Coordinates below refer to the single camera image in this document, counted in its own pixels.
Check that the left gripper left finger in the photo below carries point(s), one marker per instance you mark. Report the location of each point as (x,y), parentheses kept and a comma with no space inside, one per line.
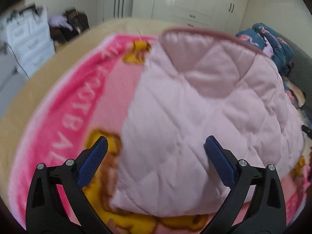
(56,202)

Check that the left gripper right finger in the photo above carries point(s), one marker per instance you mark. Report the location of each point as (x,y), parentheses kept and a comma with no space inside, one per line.
(255,203)

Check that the pink quilted jacket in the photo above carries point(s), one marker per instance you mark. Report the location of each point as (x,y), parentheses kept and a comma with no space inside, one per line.
(197,84)

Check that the left hand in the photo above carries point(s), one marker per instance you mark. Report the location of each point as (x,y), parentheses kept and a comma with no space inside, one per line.
(112,226)

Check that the grey quilted headboard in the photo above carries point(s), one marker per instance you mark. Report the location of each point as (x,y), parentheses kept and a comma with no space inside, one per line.
(300,74)

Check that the blue flamingo quilt pile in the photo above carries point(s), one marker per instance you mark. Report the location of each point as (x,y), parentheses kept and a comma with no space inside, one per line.
(280,52)

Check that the pink bear fleece blanket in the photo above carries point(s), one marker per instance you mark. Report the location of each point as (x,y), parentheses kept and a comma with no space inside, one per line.
(92,100)

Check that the white wardrobe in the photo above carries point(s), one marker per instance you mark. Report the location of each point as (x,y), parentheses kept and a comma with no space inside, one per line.
(221,15)

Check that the white drawer chest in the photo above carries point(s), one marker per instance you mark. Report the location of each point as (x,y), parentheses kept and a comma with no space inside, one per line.
(28,37)

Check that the white door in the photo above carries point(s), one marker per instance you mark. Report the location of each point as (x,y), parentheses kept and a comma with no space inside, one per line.
(114,9)

